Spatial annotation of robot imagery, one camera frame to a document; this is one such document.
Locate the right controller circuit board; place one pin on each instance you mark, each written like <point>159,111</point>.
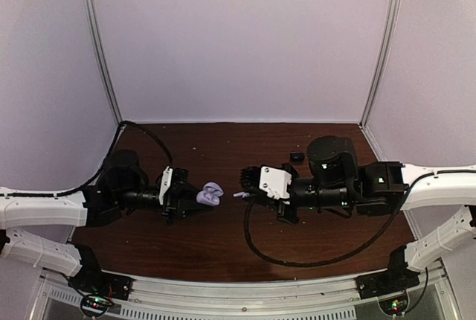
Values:
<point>394,306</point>

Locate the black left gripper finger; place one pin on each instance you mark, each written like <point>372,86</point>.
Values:
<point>186,191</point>
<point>182,209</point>

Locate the right aluminium corner post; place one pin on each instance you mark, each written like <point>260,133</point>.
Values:
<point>392,15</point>

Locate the lilac wireless earbud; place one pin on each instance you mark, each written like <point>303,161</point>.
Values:
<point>241,194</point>

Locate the left controller circuit board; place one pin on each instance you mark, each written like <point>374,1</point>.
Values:
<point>95,305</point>

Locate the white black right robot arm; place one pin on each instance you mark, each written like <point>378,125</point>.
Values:
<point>327,177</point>

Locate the aluminium front rail frame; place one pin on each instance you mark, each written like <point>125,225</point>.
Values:
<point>326,298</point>

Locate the black earbud charging case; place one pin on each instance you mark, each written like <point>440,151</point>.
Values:
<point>297,156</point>

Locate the aluminium corner post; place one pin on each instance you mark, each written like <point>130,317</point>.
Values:
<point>102,64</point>
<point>392,15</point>

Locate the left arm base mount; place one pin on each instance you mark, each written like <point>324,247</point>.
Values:
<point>91,278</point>

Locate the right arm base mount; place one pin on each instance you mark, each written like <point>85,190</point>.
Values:
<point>396,278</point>

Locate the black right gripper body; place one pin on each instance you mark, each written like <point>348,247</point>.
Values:
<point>284,216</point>

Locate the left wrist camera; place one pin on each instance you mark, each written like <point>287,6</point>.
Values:
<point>170,177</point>

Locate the lilac earbud charging case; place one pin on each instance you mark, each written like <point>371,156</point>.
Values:
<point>210,194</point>

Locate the controller circuit board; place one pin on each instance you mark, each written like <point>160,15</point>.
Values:
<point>95,305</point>
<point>394,306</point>

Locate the left aluminium corner post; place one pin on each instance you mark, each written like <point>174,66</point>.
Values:
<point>102,64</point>

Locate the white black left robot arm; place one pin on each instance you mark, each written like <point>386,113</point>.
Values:
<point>122,186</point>

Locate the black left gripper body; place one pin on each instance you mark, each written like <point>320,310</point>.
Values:
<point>169,203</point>

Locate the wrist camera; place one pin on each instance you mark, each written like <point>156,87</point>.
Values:
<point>170,177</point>
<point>267,181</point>

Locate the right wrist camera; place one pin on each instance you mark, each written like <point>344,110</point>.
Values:
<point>267,181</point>

